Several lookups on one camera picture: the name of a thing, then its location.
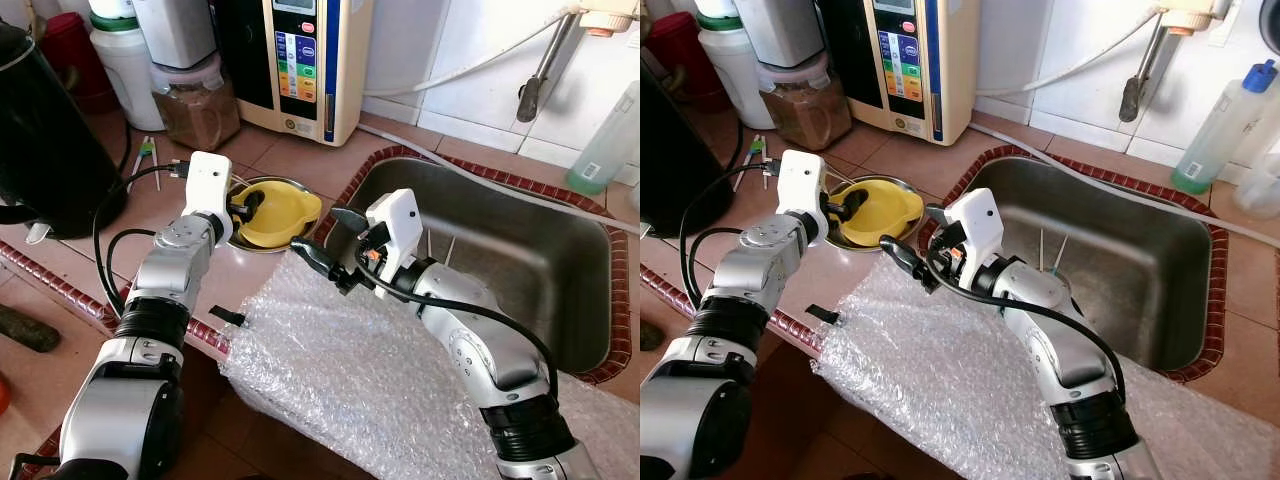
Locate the steel bowl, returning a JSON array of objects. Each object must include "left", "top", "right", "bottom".
[
  {"left": 822, "top": 175, "right": 926, "bottom": 253},
  {"left": 222, "top": 176, "right": 323, "bottom": 254}
]

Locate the yellow plastic bowl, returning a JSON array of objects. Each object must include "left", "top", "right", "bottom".
[
  {"left": 830, "top": 180, "right": 926, "bottom": 249},
  {"left": 232, "top": 180, "right": 323, "bottom": 249}
]

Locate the clear jar brown powder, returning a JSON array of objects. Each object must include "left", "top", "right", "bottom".
[
  {"left": 757, "top": 52, "right": 853, "bottom": 151},
  {"left": 150, "top": 55, "right": 241, "bottom": 151}
]

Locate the clear bubble wrap sheet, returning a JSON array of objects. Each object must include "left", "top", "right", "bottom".
[
  {"left": 218, "top": 250, "right": 641, "bottom": 480},
  {"left": 812, "top": 255, "right": 1280, "bottom": 480}
]

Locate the cream water ionizer machine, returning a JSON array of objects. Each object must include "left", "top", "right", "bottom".
[
  {"left": 212, "top": 0, "right": 376, "bottom": 148},
  {"left": 818, "top": 0, "right": 981, "bottom": 148}
]

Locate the steel sink basin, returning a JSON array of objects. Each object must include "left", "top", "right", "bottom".
[
  {"left": 935, "top": 155, "right": 1216, "bottom": 373},
  {"left": 325, "top": 155, "right": 613, "bottom": 376}
]

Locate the black electric kettle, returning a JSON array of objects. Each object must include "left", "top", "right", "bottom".
[
  {"left": 0, "top": 18, "right": 129, "bottom": 241},
  {"left": 640, "top": 60, "right": 739, "bottom": 239}
]

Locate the white bottle green lid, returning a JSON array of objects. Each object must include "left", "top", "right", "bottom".
[
  {"left": 88, "top": 0, "right": 166, "bottom": 131},
  {"left": 695, "top": 0, "right": 769, "bottom": 129}
]

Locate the grey white container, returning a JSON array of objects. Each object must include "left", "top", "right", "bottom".
[
  {"left": 733, "top": 0, "right": 821, "bottom": 69},
  {"left": 130, "top": 0, "right": 219, "bottom": 71}
]

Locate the metal faucet pipe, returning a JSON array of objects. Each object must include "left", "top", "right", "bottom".
[
  {"left": 1120, "top": 15, "right": 1173, "bottom": 123},
  {"left": 517, "top": 12, "right": 579, "bottom": 123}
]

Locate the red plastic container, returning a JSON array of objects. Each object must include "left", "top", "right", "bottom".
[
  {"left": 40, "top": 12, "right": 116, "bottom": 113},
  {"left": 645, "top": 12, "right": 716, "bottom": 113}
]

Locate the clear bottle green liquid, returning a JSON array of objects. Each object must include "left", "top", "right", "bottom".
[
  {"left": 565, "top": 80, "right": 641, "bottom": 196},
  {"left": 1172, "top": 60, "right": 1279, "bottom": 196}
]

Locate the cream faucet diverter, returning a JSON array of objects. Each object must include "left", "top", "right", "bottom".
[
  {"left": 1150, "top": 0, "right": 1236, "bottom": 38},
  {"left": 565, "top": 0, "right": 641, "bottom": 38}
]

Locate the clear plastic cup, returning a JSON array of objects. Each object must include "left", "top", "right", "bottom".
[{"left": 1232, "top": 150, "right": 1280, "bottom": 221}]

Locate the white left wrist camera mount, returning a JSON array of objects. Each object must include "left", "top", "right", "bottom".
[
  {"left": 183, "top": 152, "right": 234, "bottom": 246},
  {"left": 775, "top": 150, "right": 829, "bottom": 246}
]

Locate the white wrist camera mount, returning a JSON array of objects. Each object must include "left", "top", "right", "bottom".
[
  {"left": 775, "top": 150, "right": 829, "bottom": 246},
  {"left": 945, "top": 188, "right": 1006, "bottom": 286},
  {"left": 365, "top": 188, "right": 424, "bottom": 281},
  {"left": 183, "top": 152, "right": 234, "bottom": 246}
]

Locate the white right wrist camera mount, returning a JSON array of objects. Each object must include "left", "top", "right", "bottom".
[
  {"left": 365, "top": 188, "right": 424, "bottom": 281},
  {"left": 945, "top": 188, "right": 1006, "bottom": 286}
]

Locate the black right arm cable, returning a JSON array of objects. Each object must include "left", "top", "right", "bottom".
[
  {"left": 925, "top": 245, "right": 1126, "bottom": 401},
  {"left": 340, "top": 240, "right": 559, "bottom": 399}
]

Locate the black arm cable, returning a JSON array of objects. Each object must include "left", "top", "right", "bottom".
[
  {"left": 340, "top": 240, "right": 559, "bottom": 399},
  {"left": 105, "top": 228, "right": 161, "bottom": 303},
  {"left": 678, "top": 162, "right": 783, "bottom": 313},
  {"left": 688, "top": 228, "right": 746, "bottom": 301},
  {"left": 92, "top": 162, "right": 191, "bottom": 319},
  {"left": 925, "top": 245, "right": 1126, "bottom": 401}
]

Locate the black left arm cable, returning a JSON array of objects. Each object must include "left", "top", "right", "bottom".
[
  {"left": 688, "top": 228, "right": 746, "bottom": 301},
  {"left": 92, "top": 162, "right": 191, "bottom": 319},
  {"left": 105, "top": 228, "right": 161, "bottom": 303},
  {"left": 678, "top": 162, "right": 783, "bottom": 313}
]

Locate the white ionizer hose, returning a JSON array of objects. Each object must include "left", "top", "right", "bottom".
[
  {"left": 975, "top": 10, "right": 1166, "bottom": 98},
  {"left": 362, "top": 10, "right": 586, "bottom": 99}
]

